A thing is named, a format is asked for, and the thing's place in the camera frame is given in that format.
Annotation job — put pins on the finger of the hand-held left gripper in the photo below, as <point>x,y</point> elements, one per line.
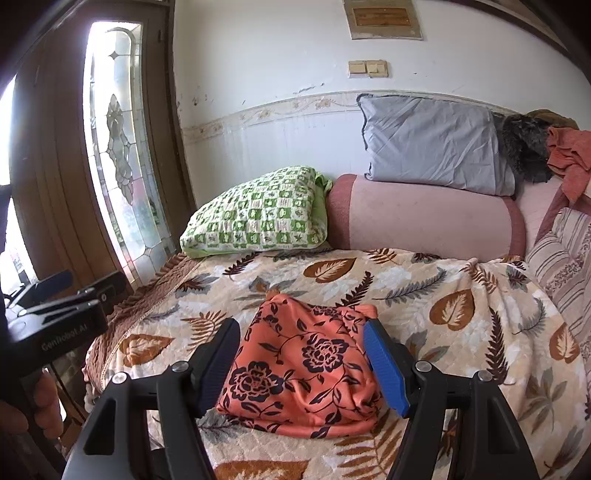
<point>106,290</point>
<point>46,286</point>

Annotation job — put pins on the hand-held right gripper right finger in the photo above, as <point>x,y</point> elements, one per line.
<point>385,364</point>

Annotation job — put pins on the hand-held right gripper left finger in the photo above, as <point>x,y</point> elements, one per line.
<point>217,364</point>

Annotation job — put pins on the orange floral blouse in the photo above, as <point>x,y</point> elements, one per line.
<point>300,369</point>

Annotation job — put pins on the person's left hand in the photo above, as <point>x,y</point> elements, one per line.
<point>46,401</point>

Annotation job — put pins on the leaf print blanket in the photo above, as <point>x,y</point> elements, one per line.
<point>461,350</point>

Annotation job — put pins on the stained glass window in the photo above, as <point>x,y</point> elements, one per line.
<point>122,152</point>

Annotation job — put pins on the pink bolster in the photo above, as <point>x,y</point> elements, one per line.
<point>425,221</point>

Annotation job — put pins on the green checkered pillow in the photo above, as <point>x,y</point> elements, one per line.
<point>258,212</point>

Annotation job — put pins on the striped floral cushion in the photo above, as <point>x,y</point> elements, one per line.
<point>568,267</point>

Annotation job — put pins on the pink sofa backrest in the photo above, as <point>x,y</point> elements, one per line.
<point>535,203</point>

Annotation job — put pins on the grey pillow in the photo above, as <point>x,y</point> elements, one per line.
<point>434,143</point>

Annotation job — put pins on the dark furry cushion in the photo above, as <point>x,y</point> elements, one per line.
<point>526,147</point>

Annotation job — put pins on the rust orange cloth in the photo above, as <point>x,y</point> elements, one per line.
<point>572,157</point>

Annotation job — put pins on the olive brown cloth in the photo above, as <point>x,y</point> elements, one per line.
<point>551,119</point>

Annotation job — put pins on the beige light switch panel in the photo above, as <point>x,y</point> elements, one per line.
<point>368,68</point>

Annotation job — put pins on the framed wall plaque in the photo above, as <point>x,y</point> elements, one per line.
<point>383,18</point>

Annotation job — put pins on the framed wall picture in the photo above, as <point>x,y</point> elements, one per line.
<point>521,21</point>

